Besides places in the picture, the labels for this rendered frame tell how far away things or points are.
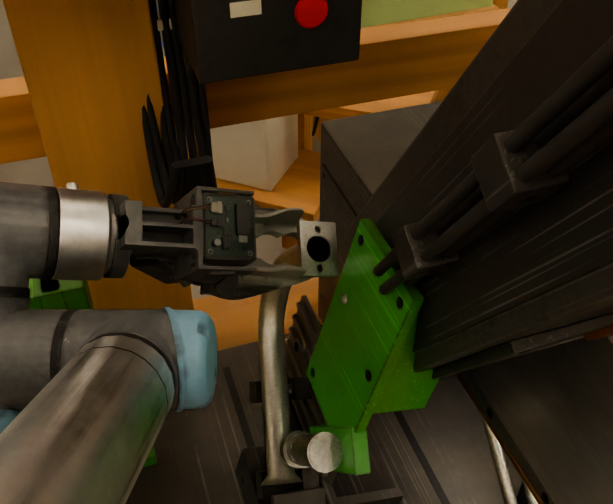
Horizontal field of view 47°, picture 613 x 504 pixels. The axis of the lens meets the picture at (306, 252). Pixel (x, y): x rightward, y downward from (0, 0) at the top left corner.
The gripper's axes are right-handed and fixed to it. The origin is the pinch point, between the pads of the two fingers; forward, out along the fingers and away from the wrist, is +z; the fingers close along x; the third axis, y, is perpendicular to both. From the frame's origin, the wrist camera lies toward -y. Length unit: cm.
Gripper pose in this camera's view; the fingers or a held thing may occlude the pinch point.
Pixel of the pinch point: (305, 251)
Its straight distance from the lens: 69.7
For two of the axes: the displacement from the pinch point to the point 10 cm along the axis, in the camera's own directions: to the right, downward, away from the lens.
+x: -0.5, -9.8, 2.0
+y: 4.6, -2.0, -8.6
